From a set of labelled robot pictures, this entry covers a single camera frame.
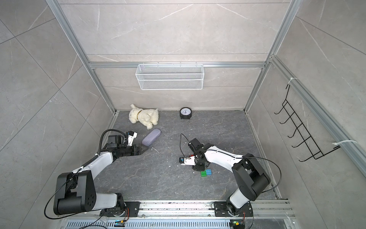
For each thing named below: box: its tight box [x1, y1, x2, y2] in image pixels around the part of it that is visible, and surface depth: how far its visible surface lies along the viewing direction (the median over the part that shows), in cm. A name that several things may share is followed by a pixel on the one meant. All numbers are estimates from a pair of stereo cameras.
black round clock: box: [179, 106, 193, 120], surface depth 117 cm
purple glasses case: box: [142, 128, 162, 147], surface depth 102 cm
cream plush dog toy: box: [128, 103, 160, 130], surface depth 109 cm
